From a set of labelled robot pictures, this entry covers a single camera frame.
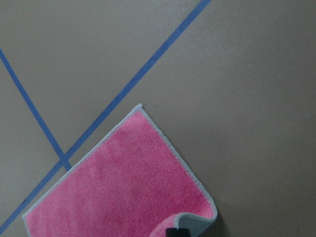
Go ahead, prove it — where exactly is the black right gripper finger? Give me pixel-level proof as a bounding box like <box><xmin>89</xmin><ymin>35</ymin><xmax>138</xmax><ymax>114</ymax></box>
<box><xmin>165</xmin><ymin>228</ymin><xmax>191</xmax><ymax>237</ymax></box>

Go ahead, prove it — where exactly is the pink towel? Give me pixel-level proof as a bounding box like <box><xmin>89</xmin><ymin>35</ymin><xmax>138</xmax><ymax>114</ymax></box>
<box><xmin>22</xmin><ymin>104</ymin><xmax>218</xmax><ymax>237</ymax></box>

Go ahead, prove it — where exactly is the brown paper table cover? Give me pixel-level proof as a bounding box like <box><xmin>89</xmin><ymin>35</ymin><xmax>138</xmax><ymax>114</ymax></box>
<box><xmin>0</xmin><ymin>0</ymin><xmax>316</xmax><ymax>237</ymax></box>

